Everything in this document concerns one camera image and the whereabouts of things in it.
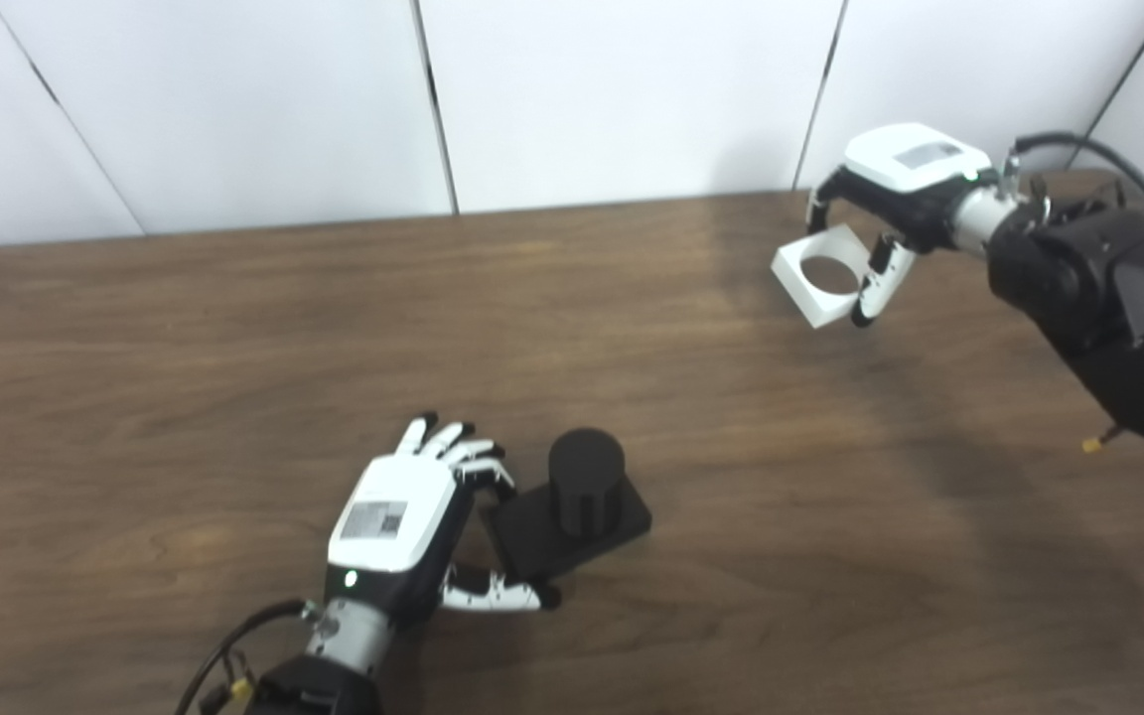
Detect white square piece with hole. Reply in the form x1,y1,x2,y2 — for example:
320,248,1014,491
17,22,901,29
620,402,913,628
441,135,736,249
771,223,889,330

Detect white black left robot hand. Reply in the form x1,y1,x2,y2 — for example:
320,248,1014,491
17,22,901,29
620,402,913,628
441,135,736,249
322,413,563,632

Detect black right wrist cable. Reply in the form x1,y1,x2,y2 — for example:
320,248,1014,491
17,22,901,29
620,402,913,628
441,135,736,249
1014,131,1144,249

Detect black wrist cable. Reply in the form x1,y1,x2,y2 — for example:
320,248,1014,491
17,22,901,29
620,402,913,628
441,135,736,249
173,599,320,715
1014,131,1144,249

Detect black peg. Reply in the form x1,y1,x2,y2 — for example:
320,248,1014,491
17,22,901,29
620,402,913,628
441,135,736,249
488,428,653,584

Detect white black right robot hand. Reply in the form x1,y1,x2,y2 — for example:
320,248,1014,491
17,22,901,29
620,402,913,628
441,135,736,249
805,122,995,329

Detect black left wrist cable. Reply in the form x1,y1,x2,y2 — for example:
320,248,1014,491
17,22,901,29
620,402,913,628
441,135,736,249
173,599,320,715

